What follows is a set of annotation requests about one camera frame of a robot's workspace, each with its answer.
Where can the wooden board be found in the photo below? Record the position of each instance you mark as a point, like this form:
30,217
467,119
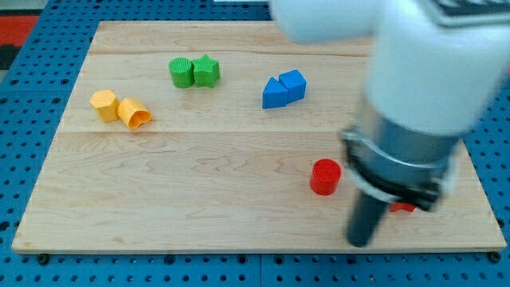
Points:
212,172

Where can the red cylinder block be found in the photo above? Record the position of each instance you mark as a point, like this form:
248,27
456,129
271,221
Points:
325,177

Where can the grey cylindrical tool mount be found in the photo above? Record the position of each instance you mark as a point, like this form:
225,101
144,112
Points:
393,163

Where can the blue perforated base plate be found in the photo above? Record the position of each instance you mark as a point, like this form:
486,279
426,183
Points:
48,41

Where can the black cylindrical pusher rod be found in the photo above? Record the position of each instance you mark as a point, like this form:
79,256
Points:
365,218

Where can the blue triangle block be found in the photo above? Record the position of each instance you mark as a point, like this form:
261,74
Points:
274,94

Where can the yellow hexagon block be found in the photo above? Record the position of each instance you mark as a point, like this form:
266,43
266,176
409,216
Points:
105,103

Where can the green star block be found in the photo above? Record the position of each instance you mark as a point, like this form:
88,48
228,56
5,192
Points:
206,71

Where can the blue cube block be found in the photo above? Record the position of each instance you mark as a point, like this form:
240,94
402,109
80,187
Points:
295,83

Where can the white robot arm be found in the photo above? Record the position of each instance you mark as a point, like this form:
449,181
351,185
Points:
433,69

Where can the green cylinder block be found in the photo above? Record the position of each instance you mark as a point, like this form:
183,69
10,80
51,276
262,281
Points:
182,72

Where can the red star block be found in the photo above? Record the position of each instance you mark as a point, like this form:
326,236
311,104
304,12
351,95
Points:
398,206

